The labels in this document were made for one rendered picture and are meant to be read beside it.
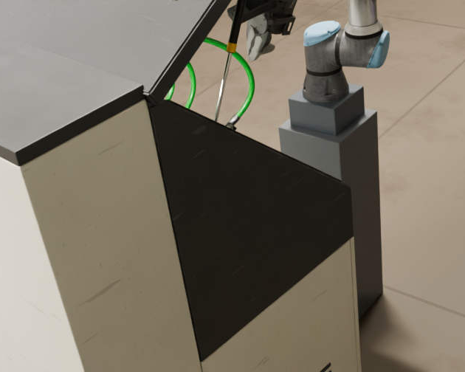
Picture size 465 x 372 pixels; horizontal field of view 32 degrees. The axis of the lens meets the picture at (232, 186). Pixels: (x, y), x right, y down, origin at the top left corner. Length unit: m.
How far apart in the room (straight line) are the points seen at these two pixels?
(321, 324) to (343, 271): 0.15
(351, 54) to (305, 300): 0.81
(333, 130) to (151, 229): 1.14
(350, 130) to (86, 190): 1.36
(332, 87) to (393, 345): 0.98
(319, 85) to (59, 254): 1.35
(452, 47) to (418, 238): 1.91
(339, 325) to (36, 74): 1.14
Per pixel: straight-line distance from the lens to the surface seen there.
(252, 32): 2.07
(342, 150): 2.62
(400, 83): 4.73
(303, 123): 2.68
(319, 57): 2.58
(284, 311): 2.07
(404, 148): 4.10
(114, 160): 1.49
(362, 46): 2.51
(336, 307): 2.27
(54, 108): 1.47
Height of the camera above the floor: 2.12
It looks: 33 degrees down
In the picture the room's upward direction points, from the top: 9 degrees counter-clockwise
